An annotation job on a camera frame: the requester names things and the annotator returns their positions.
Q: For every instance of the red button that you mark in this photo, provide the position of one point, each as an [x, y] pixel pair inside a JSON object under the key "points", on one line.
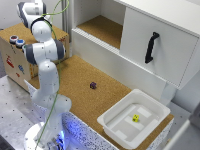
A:
{"points": [[13, 38]]}

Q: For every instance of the wooden drawer box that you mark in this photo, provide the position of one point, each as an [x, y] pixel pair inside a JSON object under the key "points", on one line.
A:
{"points": [[10, 66]]}

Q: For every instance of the blue button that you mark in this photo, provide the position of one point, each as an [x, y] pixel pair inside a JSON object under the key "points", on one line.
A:
{"points": [[20, 42]]}

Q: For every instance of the white sliding door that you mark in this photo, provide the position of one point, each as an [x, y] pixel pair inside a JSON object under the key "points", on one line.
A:
{"points": [[173, 60]]}

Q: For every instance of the white plastic box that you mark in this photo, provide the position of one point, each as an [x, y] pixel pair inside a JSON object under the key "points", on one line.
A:
{"points": [[116, 125]]}

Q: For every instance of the green button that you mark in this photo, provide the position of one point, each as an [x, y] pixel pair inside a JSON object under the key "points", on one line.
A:
{"points": [[24, 46]]}

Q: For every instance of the purple block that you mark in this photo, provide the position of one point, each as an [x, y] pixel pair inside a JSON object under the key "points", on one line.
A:
{"points": [[93, 85]]}

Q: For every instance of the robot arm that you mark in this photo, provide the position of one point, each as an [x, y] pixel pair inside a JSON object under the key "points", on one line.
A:
{"points": [[46, 76]]}

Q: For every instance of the white cabinet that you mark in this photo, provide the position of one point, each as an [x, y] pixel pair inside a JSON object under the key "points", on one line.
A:
{"points": [[100, 56]]}

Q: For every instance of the yellow block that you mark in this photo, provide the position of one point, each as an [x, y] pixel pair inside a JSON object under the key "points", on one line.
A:
{"points": [[135, 117]]}

